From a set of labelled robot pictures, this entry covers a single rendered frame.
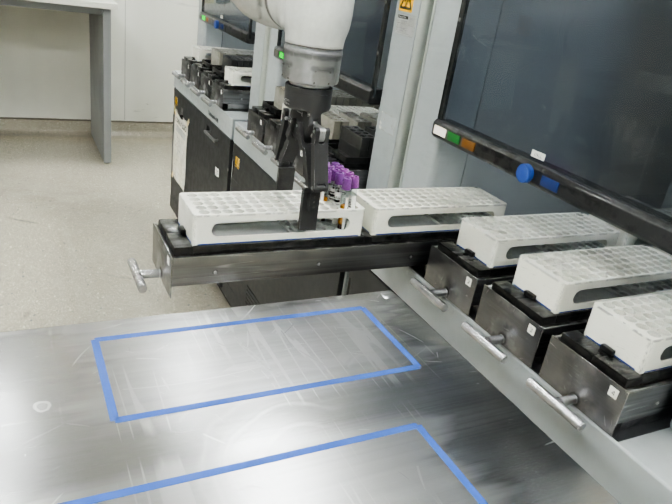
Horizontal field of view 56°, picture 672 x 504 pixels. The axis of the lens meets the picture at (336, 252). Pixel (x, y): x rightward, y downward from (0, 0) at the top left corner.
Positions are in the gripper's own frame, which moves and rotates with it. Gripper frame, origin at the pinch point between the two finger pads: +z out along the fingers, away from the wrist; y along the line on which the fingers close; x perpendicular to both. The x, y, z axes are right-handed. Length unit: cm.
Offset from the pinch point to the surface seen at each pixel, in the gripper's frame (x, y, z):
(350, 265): 8.6, 6.8, 8.9
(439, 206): 26.3, 5.0, -0.6
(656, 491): 23, 60, 14
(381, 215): 14.2, 5.1, 0.6
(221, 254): -14.5, 6.5, 5.2
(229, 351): -22.0, 34.2, 3.7
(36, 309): -38, -122, 85
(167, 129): 58, -350, 81
